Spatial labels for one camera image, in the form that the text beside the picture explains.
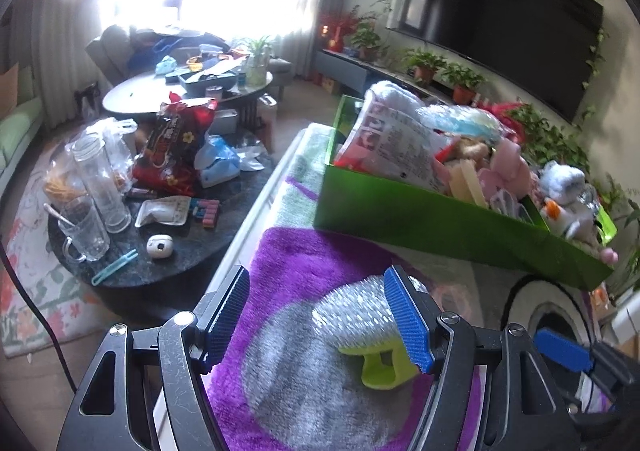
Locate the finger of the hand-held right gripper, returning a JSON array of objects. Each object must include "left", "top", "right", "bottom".
[{"left": 532, "top": 328, "right": 631, "bottom": 392}]

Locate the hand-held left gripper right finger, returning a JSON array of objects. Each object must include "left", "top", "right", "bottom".
[{"left": 383, "top": 265, "right": 571, "bottom": 451}]

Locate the black television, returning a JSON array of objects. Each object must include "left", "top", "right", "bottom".
[{"left": 387, "top": 0, "right": 606, "bottom": 124}]

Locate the green plant orange pot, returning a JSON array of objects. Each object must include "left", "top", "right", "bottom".
[{"left": 440, "top": 64, "right": 486, "bottom": 104}]

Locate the red snack bag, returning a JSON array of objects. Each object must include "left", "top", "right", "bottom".
[{"left": 131, "top": 94, "right": 220, "bottom": 197}]

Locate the white plush toy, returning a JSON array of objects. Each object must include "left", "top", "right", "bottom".
[{"left": 537, "top": 161, "right": 596, "bottom": 239}]

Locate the blue plastic bag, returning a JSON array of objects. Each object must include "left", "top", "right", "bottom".
[{"left": 194, "top": 134, "right": 242, "bottom": 189}]

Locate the black cable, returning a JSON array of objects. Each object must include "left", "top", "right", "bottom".
[{"left": 0, "top": 241, "right": 76, "bottom": 394}]

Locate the round dark side table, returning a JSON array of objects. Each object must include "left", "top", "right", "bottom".
[{"left": 46, "top": 131, "right": 281, "bottom": 304}]

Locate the white towel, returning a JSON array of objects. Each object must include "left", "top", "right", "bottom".
[{"left": 367, "top": 80, "right": 426, "bottom": 112}]

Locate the pink plush toy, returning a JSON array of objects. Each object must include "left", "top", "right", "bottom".
[{"left": 477, "top": 138, "right": 533, "bottom": 207}]

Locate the red potted plant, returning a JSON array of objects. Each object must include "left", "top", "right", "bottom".
[{"left": 320, "top": 11, "right": 358, "bottom": 52}]

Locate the blue tray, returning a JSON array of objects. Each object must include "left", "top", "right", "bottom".
[{"left": 177, "top": 71, "right": 238, "bottom": 94}]

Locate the silver pouch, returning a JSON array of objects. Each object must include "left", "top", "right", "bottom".
[{"left": 134, "top": 196, "right": 193, "bottom": 228}]

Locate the floral floor rug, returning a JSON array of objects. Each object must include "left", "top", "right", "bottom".
[{"left": 0, "top": 141, "right": 166, "bottom": 357}]

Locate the grey sofa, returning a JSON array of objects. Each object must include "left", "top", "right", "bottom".
[{"left": 85, "top": 24, "right": 156, "bottom": 82}]

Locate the green bench sofa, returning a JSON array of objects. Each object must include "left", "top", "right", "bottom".
[{"left": 0, "top": 64, "right": 46, "bottom": 202}]

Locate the lime green packet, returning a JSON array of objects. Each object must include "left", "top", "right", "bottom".
[{"left": 592, "top": 206, "right": 618, "bottom": 249}]

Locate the small plant in glass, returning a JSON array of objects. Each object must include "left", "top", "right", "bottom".
[{"left": 240, "top": 34, "right": 273, "bottom": 84}]

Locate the silver scrub brush lime handle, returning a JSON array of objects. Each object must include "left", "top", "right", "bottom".
[{"left": 311, "top": 276, "right": 431, "bottom": 389}]

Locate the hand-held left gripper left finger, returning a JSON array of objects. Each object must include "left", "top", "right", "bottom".
[{"left": 55, "top": 265, "right": 251, "bottom": 451}]

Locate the oval coffee table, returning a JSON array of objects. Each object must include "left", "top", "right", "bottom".
[{"left": 102, "top": 66, "right": 275, "bottom": 114}]

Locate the printed white plastic bag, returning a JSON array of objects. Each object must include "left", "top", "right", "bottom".
[{"left": 335, "top": 91, "right": 451, "bottom": 192}]

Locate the pack of coloured chalk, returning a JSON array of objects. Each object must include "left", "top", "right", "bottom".
[{"left": 189, "top": 198, "right": 221, "bottom": 229}]

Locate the grey television cabinet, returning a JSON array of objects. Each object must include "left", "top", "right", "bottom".
[{"left": 315, "top": 48, "right": 491, "bottom": 107}]

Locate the purple grey plush rug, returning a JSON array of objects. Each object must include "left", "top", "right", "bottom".
[{"left": 205, "top": 124, "right": 616, "bottom": 451}]

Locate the tall glass jar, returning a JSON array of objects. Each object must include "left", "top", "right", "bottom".
[{"left": 70, "top": 135, "right": 132, "bottom": 234}]

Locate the light blue plastic clip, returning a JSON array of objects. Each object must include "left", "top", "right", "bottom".
[{"left": 91, "top": 248, "right": 140, "bottom": 287}]

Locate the small white round device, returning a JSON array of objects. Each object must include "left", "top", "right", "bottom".
[{"left": 146, "top": 233, "right": 173, "bottom": 261}]

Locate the green storage box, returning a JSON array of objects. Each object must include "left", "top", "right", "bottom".
[{"left": 312, "top": 94, "right": 617, "bottom": 289}]

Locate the potted green plant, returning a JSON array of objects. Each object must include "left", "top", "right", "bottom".
[
  {"left": 510, "top": 104, "right": 586, "bottom": 167},
  {"left": 350, "top": 14, "right": 388, "bottom": 62},
  {"left": 405, "top": 48, "right": 446, "bottom": 87}
]

